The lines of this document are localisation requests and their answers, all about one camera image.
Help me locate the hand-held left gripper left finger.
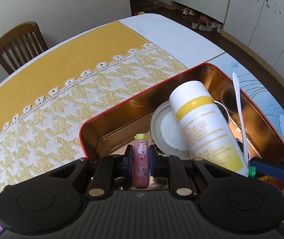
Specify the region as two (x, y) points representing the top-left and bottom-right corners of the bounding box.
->
(48, 145), (134, 200)

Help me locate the pink cartoon lip balm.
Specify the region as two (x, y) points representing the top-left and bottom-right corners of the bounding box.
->
(132, 134), (150, 188)

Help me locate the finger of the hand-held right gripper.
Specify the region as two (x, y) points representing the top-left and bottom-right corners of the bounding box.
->
(250, 146), (284, 181)

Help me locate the doormat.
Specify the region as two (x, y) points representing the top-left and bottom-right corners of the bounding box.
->
(131, 0), (163, 17)

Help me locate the red metal tin box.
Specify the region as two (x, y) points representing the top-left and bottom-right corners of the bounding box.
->
(79, 63), (284, 192)

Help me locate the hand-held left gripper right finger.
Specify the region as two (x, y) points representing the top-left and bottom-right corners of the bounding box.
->
(149, 144), (235, 198)

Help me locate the yellow patterned tablecloth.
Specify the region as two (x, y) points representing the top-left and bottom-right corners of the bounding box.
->
(0, 20), (190, 197)

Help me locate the row of shoes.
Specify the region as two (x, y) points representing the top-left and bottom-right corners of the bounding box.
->
(177, 6), (225, 33)

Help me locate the white lower cabinet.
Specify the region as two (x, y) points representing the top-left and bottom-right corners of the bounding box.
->
(172, 0), (284, 68)

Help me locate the wooden chair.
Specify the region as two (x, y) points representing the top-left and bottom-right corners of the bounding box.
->
(0, 21), (49, 75)

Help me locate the white yellow plastic bottle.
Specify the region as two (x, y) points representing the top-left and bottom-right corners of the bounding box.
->
(169, 80), (253, 177)

